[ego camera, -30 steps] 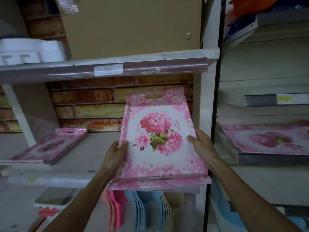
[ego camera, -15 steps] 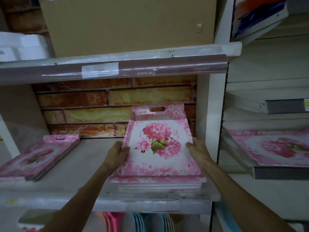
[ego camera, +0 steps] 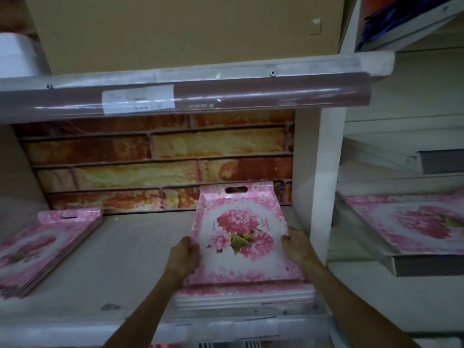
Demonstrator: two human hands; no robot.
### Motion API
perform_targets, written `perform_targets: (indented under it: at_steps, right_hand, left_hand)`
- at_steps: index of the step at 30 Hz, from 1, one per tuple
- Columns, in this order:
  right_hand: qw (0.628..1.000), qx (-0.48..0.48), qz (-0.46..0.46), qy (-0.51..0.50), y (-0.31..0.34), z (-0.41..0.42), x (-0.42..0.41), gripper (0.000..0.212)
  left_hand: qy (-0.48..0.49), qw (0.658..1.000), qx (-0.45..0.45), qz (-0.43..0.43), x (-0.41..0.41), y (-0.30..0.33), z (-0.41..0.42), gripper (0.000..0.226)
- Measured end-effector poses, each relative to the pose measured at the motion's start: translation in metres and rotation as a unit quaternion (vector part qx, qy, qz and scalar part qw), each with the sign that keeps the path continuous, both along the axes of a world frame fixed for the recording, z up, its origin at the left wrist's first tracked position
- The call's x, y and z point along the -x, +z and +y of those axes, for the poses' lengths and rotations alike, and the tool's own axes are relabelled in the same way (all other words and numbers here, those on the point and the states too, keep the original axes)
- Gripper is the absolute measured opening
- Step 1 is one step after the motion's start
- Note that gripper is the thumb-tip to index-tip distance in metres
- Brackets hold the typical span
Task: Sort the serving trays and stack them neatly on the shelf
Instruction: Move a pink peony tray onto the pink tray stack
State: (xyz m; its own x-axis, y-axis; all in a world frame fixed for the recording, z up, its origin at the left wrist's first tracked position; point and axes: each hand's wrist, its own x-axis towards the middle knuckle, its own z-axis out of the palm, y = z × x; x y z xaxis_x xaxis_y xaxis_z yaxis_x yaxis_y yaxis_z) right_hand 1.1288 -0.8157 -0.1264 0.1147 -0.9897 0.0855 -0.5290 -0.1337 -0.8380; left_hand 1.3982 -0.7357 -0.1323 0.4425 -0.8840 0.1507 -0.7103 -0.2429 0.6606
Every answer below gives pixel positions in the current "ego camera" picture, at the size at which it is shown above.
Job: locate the person's left hand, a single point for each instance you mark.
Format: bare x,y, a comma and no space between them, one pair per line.
183,259

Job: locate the person's right hand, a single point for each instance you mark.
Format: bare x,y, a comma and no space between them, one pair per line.
301,250

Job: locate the large pink peony tray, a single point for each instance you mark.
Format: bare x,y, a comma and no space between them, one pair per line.
239,264

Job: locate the large pink blossom tray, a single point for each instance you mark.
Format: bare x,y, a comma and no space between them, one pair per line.
417,228

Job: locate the stack of pink floral trays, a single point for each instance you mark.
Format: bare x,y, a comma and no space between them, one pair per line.
36,250

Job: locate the person's left forearm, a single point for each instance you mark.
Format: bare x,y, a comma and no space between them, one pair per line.
145,315

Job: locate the person's right forearm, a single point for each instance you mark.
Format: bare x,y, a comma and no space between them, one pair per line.
359,315

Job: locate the large plain cardboard box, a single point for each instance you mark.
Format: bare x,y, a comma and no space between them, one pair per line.
181,32

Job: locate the blue bag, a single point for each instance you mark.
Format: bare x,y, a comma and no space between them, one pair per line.
391,21

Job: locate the orange bag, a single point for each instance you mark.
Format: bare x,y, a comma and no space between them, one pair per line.
380,5

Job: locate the round white styrofoam block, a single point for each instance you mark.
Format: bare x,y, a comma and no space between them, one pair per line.
18,54

